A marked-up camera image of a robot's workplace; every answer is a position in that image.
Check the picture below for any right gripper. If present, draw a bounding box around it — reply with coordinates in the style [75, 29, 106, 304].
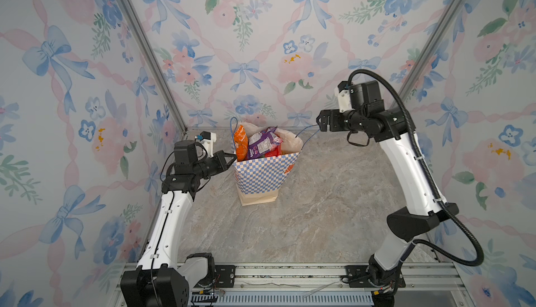
[315, 109, 364, 135]

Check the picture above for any orange chip snack packet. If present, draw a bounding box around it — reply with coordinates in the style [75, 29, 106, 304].
[233, 124, 248, 162]

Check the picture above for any purple small snack packet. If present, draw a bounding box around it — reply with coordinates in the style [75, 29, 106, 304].
[247, 127, 283, 160]

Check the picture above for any blue checkered paper bag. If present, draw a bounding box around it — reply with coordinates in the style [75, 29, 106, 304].
[229, 116, 321, 206]

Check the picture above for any red fruit candy bag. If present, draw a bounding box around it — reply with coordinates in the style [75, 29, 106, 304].
[264, 146, 282, 158]

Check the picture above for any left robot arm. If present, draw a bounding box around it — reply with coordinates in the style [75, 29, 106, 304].
[120, 151, 237, 306]

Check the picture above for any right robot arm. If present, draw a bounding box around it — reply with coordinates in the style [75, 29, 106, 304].
[316, 81, 449, 288]

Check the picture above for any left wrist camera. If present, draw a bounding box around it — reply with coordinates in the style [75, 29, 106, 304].
[195, 131, 217, 158]

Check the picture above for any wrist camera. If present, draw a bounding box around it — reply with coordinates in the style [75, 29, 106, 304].
[334, 81, 353, 114]
[195, 131, 217, 158]

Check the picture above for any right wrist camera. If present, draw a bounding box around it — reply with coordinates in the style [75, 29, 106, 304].
[334, 81, 353, 114]

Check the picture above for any right aluminium corner post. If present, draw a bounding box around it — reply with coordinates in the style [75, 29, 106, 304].
[399, 0, 466, 99]

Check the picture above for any aluminium corner post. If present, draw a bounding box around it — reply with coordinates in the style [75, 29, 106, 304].
[399, 0, 466, 99]
[116, 0, 188, 135]

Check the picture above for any black corrugated cable conduit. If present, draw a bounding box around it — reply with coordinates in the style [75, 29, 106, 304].
[347, 69, 485, 267]

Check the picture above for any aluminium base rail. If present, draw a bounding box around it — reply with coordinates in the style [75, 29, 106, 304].
[112, 261, 474, 307]

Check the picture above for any left aluminium corner post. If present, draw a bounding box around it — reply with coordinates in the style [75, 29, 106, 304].
[116, 0, 188, 135]

